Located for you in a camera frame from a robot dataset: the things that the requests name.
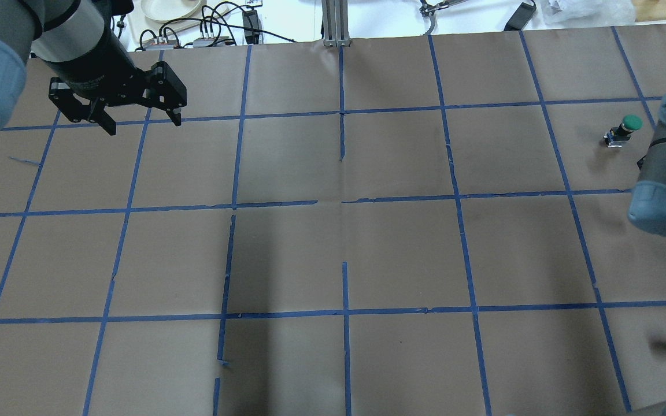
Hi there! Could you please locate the aluminium frame post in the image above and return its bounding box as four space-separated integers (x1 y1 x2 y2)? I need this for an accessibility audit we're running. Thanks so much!
321 0 351 47

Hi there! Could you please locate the black power adapter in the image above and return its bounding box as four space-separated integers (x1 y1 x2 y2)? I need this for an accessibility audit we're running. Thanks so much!
503 1 537 32

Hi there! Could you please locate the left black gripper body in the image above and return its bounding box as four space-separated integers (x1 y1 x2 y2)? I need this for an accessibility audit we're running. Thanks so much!
32 28 187 122

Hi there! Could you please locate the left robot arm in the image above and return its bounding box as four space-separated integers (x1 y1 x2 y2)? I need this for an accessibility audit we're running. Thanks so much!
0 1 187 135

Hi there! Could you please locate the green push button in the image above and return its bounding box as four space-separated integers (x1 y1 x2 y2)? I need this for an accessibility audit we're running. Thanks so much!
604 115 644 149

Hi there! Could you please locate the beige round plate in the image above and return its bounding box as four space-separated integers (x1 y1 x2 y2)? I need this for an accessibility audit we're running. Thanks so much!
139 0 204 23

